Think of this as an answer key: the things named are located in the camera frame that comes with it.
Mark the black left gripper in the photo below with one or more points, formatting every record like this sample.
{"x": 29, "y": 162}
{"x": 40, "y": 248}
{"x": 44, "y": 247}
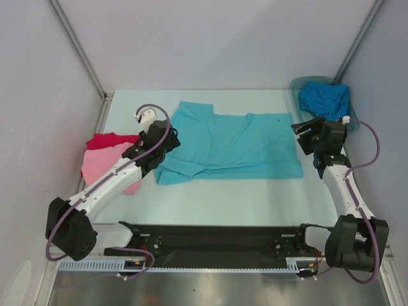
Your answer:
{"x": 173, "y": 142}

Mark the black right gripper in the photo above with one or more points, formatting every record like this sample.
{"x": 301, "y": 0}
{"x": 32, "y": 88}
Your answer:
{"x": 306, "y": 137}

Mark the light blue t-shirt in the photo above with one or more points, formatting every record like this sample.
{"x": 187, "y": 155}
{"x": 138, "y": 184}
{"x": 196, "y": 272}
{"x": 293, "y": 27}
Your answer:
{"x": 225, "y": 147}

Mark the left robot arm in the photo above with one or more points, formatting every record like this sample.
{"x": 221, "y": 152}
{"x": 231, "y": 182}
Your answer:
{"x": 70, "y": 223}

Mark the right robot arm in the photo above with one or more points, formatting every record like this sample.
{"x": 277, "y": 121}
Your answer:
{"x": 357, "y": 240}

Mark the dark blue crumpled t-shirt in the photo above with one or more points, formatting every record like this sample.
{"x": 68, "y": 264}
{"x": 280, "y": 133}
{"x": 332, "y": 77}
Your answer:
{"x": 323, "y": 100}

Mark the translucent blue plastic bin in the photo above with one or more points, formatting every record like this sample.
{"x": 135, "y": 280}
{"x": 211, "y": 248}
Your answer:
{"x": 299, "y": 83}

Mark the red folded t-shirt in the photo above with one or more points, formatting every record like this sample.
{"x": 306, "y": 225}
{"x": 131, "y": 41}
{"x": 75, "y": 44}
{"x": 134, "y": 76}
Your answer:
{"x": 105, "y": 140}

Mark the pink folded t-shirt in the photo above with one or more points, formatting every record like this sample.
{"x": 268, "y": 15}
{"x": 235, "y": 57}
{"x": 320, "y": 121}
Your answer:
{"x": 97, "y": 162}

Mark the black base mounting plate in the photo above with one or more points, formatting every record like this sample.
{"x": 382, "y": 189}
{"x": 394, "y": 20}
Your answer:
{"x": 218, "y": 247}

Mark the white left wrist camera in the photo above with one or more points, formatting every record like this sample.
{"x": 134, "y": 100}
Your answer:
{"x": 145, "y": 118}

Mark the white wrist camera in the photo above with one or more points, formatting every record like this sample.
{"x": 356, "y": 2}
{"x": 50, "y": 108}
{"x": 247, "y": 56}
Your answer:
{"x": 345, "y": 120}
{"x": 145, "y": 118}

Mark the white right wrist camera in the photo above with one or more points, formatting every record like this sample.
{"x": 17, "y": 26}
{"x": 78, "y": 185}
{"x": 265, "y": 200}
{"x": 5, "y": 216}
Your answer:
{"x": 345, "y": 120}

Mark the light blue cable duct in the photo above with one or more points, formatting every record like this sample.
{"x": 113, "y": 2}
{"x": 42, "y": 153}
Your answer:
{"x": 103, "y": 265}

